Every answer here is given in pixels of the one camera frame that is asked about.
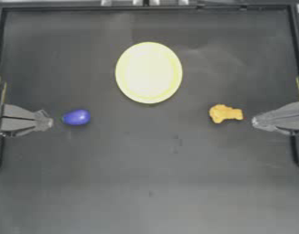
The purple toy eggplant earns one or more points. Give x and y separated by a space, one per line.
76 117

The yellow plate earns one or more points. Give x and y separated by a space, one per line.
149 73

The yellow toy fried nugget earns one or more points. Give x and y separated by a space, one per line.
222 113

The black table frame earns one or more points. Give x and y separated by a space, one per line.
74 6

